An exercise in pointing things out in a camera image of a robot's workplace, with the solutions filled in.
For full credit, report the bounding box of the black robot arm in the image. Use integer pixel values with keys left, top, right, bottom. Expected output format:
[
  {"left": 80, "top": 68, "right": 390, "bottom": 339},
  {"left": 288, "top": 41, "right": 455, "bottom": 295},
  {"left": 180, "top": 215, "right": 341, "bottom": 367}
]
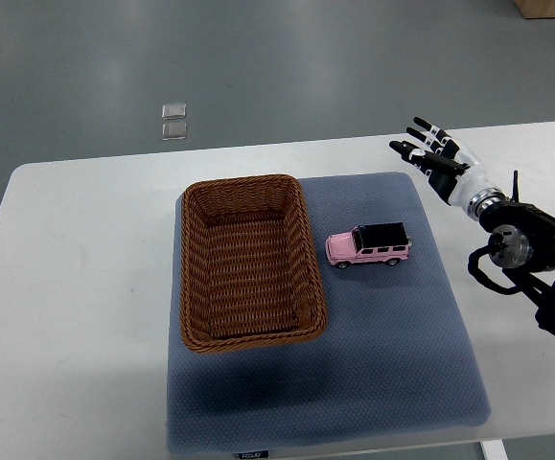
[{"left": 389, "top": 117, "right": 555, "bottom": 336}]

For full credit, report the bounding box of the wooden furniture corner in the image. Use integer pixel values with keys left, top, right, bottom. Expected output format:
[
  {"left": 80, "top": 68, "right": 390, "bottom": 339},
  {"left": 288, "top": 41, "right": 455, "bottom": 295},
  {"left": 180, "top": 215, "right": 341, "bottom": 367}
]
[{"left": 514, "top": 0, "right": 555, "bottom": 19}]

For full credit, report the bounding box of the white robotic hand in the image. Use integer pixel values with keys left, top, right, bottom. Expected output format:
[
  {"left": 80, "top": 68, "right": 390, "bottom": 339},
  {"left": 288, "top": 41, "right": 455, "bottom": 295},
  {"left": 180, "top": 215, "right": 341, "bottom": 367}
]
[{"left": 389, "top": 117, "right": 505, "bottom": 219}]

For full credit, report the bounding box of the blue grey foam mat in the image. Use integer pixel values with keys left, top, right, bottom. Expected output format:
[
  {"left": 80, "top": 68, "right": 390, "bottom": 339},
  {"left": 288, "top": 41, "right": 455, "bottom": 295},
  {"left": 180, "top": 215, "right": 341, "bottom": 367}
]
[{"left": 167, "top": 172, "right": 491, "bottom": 455}]

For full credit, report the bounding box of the pink toy car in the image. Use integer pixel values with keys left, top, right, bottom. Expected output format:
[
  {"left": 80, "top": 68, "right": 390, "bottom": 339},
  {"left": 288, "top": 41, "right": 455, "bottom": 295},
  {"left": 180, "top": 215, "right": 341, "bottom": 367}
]
[{"left": 325, "top": 222, "right": 411, "bottom": 269}]

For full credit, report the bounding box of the upper floor socket plate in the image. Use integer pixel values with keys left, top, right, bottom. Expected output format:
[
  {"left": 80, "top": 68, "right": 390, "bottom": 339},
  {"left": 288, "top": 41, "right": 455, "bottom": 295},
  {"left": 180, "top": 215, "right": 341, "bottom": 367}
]
[{"left": 161, "top": 103, "right": 187, "bottom": 120}]

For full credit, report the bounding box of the white table leg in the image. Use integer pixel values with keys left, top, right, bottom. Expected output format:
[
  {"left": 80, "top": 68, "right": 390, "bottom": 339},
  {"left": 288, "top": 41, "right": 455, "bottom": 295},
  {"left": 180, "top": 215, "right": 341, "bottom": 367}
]
[{"left": 480, "top": 439, "right": 508, "bottom": 460}]

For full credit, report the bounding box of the brown wicker basket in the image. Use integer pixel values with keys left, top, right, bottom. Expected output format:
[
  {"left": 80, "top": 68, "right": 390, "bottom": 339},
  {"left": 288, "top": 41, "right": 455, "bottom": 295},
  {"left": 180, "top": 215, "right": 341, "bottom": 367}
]
[{"left": 179, "top": 174, "right": 328, "bottom": 354}]

